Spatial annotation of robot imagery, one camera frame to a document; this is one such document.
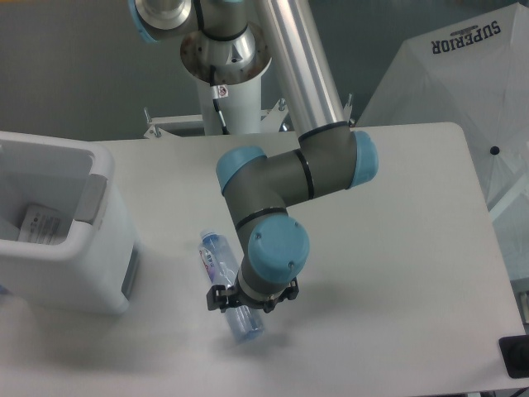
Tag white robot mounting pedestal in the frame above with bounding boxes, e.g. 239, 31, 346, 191
144, 74, 293, 139

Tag black device at table edge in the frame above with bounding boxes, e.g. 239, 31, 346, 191
498, 335, 528, 379

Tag white umbrella with text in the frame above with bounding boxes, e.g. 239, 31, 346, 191
359, 3, 528, 281

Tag clear plastic water bottle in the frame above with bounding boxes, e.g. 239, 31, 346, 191
198, 229, 265, 343

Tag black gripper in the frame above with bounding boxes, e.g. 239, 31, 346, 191
206, 278, 299, 313

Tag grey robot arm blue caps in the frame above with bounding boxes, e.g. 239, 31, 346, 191
128, 1, 379, 312

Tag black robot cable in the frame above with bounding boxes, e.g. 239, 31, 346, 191
208, 64, 231, 136

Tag white plastic trash can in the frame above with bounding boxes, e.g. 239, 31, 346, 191
1, 132, 139, 314

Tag white paper label in bin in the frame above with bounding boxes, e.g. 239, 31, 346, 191
17, 204, 66, 245

